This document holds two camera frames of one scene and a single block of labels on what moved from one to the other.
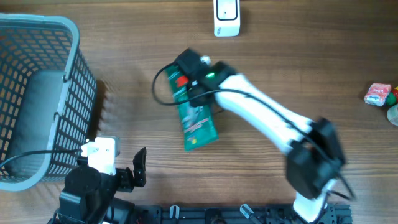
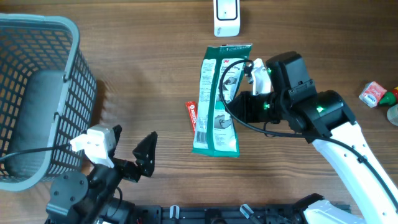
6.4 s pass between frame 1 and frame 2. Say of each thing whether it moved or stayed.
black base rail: stayed
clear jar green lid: stayed
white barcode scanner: stayed
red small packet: moved
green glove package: moved
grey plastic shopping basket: stayed
